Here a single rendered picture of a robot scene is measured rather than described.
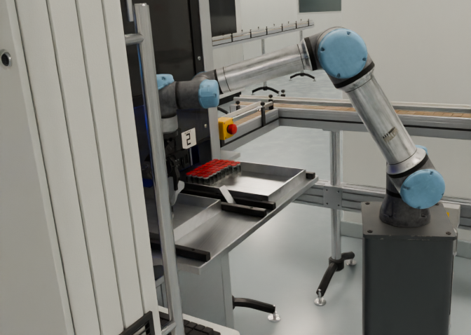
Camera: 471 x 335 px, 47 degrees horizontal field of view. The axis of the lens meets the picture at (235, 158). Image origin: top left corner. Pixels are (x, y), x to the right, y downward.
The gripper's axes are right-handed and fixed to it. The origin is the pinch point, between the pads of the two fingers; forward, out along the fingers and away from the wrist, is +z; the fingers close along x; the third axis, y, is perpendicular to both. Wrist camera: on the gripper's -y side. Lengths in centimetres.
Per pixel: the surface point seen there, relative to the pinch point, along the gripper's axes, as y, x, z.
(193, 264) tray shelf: -19.3, -22.5, 5.5
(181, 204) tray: 9.6, 2.6, 5.2
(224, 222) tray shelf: 4.2, -16.3, 5.4
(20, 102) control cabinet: -68, -37, -44
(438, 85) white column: 182, -36, -3
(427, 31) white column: 182, -29, -30
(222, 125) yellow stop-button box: 53, 15, -8
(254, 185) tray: 32.7, -9.5, 5.2
